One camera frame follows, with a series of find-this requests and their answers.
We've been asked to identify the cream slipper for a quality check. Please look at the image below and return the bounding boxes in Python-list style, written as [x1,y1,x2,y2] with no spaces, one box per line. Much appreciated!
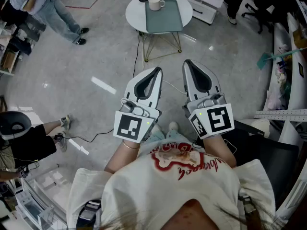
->
[239,118,271,138]

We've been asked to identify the brown cardboard box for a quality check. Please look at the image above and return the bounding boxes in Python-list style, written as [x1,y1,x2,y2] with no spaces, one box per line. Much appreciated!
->
[292,24,307,49]

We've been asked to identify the cream printed t-shirt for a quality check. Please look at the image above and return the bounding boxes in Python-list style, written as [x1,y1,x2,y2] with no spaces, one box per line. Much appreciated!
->
[66,140,276,230]

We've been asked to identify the black floor cable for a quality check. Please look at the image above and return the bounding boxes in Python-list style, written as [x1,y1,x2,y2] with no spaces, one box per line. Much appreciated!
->
[54,127,115,144]

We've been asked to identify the light blue patterned trousers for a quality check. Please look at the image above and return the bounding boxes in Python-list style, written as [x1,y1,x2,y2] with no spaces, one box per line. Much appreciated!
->
[143,129,192,149]

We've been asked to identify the person's left forearm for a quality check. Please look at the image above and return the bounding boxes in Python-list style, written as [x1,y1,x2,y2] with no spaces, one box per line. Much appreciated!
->
[104,139,141,174]

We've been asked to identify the white low cabinet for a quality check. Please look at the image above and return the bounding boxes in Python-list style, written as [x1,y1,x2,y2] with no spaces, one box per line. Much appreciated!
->
[153,0,232,25]

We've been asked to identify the person's right forearm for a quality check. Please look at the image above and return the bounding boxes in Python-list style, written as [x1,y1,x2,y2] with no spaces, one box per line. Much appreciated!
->
[202,132,237,169]

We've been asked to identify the round white side table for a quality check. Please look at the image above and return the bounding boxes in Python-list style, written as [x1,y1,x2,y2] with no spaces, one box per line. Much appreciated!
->
[125,0,193,62]

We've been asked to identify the grey left shoulder strap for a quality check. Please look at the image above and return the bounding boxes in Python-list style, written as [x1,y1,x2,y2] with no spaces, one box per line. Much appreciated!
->
[76,199,102,229]

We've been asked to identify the thin black cable bundle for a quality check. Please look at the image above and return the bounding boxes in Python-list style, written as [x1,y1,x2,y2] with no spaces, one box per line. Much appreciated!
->
[191,138,205,150]

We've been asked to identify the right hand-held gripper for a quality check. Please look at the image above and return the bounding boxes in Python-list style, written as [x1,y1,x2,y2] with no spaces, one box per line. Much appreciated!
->
[182,59,235,140]

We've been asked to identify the white curved counter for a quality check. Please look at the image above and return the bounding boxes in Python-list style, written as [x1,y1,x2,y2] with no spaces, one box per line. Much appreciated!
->
[263,12,307,112]

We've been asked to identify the grey right shoulder strap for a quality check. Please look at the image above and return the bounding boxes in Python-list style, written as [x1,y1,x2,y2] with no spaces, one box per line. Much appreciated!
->
[238,194,259,217]

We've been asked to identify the black lamp cable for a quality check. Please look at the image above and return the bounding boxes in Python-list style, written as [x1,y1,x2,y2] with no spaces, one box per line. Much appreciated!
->
[132,30,142,79]

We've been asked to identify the white perforated rail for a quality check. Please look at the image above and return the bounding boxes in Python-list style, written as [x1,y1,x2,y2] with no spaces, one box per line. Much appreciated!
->
[254,109,307,122]

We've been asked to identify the person's white left shoe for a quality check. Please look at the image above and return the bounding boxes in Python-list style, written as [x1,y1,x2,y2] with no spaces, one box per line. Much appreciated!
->
[151,124,164,137]

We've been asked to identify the white floor cable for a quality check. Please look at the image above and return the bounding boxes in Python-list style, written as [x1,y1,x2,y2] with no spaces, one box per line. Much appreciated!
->
[162,79,188,96]

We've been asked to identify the grey shoulder strap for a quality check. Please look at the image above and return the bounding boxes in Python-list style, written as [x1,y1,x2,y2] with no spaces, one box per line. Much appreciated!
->
[76,199,102,229]
[238,194,259,217]

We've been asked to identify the teal green plastic tray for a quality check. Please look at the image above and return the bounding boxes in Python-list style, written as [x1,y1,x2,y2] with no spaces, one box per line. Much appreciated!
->
[145,0,184,34]

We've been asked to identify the gold bracelet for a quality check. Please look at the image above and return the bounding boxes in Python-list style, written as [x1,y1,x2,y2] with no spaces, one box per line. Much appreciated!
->
[122,139,141,150]

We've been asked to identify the white wire shelf cart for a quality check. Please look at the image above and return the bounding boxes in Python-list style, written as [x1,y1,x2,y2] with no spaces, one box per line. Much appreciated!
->
[14,164,69,230]

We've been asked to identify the black office chair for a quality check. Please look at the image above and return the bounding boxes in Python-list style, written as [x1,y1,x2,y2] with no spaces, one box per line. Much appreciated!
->
[241,0,290,35]

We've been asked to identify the green flat mop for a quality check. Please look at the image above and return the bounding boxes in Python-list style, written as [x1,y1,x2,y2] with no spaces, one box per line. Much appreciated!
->
[256,47,307,70]

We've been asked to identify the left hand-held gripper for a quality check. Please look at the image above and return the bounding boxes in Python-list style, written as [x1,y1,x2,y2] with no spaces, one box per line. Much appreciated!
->
[113,67,163,143]

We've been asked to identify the white ceramic mug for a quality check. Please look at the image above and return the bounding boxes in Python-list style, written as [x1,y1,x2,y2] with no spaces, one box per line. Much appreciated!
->
[148,0,166,11]

